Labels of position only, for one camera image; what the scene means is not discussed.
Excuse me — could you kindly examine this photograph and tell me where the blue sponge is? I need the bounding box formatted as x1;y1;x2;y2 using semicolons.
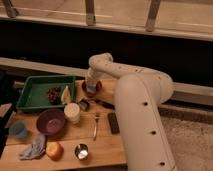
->
86;87;97;93

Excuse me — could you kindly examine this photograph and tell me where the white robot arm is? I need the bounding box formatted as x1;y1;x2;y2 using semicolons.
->
85;53;177;171

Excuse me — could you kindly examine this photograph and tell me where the red bowl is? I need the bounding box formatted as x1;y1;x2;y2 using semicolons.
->
82;81;102;97

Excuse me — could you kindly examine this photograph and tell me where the purple bowl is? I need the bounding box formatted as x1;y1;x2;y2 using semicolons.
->
36;109;65;135

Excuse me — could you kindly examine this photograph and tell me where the small dark metal object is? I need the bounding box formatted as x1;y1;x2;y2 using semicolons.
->
78;99;90;111

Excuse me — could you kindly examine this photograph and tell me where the metal fork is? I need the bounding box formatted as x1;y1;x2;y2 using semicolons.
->
93;113;100;141

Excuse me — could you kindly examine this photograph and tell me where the white cylindrical cup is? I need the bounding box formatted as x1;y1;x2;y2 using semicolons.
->
64;103;80;124

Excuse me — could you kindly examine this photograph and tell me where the dark grape bunch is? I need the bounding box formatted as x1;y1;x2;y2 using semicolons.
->
47;87;61;105

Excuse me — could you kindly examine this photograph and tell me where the black chocolate bar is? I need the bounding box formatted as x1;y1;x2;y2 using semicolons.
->
107;113;120;134

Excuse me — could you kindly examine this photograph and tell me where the green plastic tray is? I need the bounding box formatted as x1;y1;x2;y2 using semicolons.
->
16;75;75;113

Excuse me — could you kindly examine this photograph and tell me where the small metal cup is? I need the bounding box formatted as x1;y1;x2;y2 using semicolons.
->
75;144;89;160

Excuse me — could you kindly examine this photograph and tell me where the red yellow apple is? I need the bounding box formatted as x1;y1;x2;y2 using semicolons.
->
45;142;63;160

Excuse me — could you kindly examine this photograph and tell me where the grey blue cloth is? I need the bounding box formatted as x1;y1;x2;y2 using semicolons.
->
19;134;46;160

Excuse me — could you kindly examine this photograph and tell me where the blue plastic cup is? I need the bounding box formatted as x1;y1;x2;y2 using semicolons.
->
9;122;27;139

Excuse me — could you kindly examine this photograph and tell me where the black handled knife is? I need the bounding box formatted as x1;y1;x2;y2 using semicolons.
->
95;99;115;110

